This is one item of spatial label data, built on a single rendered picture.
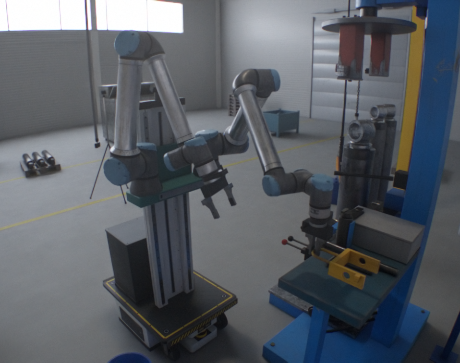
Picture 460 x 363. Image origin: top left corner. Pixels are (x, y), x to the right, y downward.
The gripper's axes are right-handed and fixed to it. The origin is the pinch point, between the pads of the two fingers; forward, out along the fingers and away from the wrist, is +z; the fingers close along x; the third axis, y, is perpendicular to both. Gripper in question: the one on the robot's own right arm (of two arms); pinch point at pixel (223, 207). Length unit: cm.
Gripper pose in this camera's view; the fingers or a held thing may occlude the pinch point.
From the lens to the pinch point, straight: 148.1
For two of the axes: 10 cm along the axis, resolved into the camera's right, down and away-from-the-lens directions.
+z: 4.0, 9.0, 1.6
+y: -7.0, 1.9, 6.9
